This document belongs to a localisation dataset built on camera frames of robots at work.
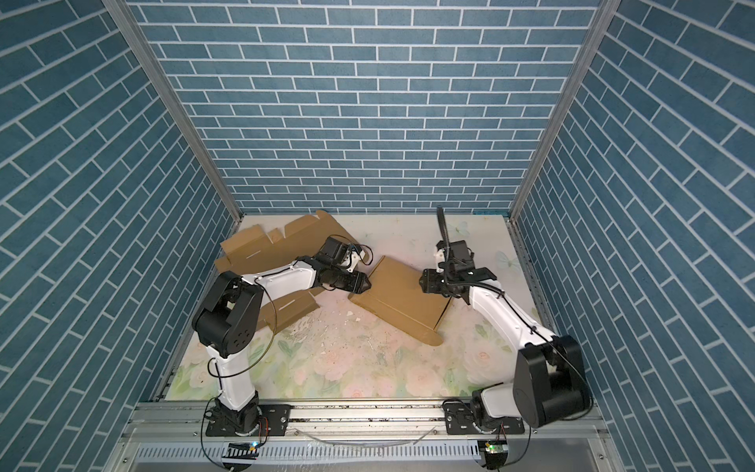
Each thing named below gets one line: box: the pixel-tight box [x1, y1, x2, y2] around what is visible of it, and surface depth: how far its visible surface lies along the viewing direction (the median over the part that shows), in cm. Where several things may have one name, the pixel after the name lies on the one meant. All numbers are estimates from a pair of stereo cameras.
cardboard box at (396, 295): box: [348, 255, 454, 347], surface depth 91 cm
